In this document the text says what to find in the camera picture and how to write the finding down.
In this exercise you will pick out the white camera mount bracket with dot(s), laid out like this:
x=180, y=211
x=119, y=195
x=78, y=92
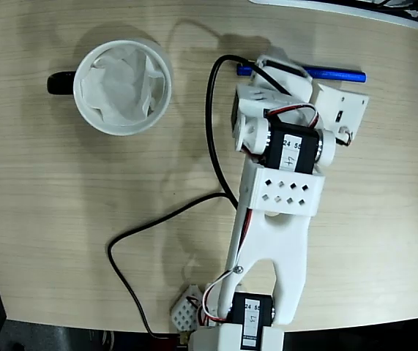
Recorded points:
x=344, y=106

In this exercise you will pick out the blue pen with metal clip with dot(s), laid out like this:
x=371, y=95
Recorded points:
x=340, y=75

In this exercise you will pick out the crumpled white tissue paper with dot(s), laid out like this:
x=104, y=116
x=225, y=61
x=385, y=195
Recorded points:
x=121, y=87

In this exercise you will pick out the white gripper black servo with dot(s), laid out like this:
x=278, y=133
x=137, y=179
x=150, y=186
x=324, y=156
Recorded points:
x=292, y=81

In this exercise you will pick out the white flat device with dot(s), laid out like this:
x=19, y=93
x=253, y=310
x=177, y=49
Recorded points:
x=340, y=9

